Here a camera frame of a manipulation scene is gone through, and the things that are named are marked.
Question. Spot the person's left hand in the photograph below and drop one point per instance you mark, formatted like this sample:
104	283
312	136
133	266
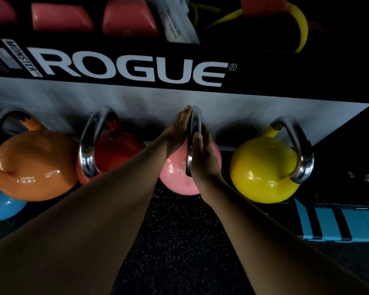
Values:
178	132

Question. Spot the person's right hand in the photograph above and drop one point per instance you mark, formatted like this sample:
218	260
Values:
206	165

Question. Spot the pink kettlebell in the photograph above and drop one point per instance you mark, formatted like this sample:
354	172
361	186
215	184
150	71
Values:
173	178

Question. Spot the yellow kettlebell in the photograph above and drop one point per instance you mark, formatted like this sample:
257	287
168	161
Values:
261	172

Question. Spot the red kettlebell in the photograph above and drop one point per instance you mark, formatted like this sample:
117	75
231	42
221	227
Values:
117	150

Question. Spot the black metal rack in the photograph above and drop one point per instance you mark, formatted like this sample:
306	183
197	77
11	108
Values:
264	76

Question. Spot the orange kettlebell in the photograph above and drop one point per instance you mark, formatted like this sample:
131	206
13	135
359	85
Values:
37	165

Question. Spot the blue kettlebell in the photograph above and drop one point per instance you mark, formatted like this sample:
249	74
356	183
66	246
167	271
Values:
3	207

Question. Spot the person's right forearm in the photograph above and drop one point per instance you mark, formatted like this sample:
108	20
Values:
279	255

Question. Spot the person's left forearm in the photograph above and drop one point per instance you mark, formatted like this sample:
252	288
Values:
80	236

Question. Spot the black speckled rubber floor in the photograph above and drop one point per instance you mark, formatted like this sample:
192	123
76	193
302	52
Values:
178	251

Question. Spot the white paper tag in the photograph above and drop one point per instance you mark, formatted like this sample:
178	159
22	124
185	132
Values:
175	24

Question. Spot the coral pink block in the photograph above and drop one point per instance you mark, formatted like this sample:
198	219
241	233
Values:
0	12
129	18
61	18

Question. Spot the blue black striped block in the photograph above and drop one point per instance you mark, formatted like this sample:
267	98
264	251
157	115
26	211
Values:
329	224

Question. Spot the orange red band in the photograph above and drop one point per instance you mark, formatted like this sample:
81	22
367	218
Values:
263	6

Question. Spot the yellow resistance band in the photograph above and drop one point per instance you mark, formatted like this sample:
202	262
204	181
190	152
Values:
301	24

